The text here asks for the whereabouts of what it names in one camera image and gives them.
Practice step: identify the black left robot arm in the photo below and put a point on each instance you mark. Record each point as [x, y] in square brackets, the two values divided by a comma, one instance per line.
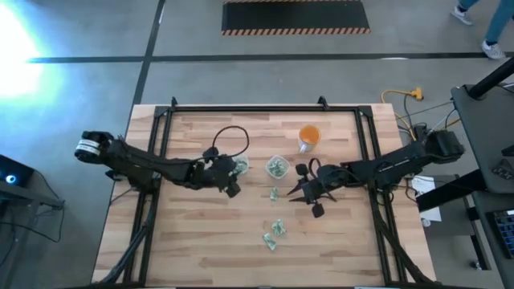
[136, 162]

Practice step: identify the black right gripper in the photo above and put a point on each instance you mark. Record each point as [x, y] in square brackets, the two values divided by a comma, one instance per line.
[327, 178]

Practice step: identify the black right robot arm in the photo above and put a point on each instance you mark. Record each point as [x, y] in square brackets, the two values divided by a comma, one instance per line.
[401, 162]

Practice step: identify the white paper sheet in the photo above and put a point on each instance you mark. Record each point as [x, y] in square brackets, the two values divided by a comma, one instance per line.
[425, 188]

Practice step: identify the black metal table frame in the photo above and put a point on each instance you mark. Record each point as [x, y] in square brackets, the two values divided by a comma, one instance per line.
[261, 108]

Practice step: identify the black desk support bar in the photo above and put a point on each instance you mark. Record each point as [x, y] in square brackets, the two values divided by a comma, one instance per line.
[449, 192]

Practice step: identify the clear plastic container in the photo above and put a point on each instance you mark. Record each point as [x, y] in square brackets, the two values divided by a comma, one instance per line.
[245, 158]
[277, 166]

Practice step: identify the person's leg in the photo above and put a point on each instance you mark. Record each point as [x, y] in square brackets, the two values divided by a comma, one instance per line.
[500, 20]
[467, 3]

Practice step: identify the black device blue light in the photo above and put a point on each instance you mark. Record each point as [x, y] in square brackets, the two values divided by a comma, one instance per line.
[16, 170]

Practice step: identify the black pole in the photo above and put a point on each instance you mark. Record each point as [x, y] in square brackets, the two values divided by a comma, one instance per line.
[492, 78]

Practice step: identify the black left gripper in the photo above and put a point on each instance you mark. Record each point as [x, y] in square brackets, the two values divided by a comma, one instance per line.
[217, 174]

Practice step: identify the small black device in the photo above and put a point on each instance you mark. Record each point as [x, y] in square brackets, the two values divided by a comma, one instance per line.
[504, 168]

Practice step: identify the green white packet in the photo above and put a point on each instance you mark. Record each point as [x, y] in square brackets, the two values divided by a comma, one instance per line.
[242, 165]
[269, 241]
[278, 226]
[277, 168]
[274, 194]

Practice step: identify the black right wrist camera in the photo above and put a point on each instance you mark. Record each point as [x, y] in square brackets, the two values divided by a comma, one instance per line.
[302, 168]

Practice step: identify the black cart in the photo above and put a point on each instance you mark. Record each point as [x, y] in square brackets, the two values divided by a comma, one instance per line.
[24, 192]

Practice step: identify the black keyboard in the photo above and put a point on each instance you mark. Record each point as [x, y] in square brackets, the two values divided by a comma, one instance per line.
[506, 233]

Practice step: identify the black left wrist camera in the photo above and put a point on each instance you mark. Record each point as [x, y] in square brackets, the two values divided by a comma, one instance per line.
[210, 152]

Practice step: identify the white mug orange inside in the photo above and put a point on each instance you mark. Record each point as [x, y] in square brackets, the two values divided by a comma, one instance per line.
[309, 137]

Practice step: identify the black mat hazard stripes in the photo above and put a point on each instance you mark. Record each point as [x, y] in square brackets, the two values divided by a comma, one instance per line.
[295, 16]

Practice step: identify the grey desk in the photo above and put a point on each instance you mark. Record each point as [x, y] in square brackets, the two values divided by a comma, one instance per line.
[490, 132]

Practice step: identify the white shoe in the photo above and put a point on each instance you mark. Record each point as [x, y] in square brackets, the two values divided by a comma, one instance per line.
[493, 50]
[462, 15]

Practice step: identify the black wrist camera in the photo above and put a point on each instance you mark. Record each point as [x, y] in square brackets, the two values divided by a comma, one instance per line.
[210, 152]
[302, 168]

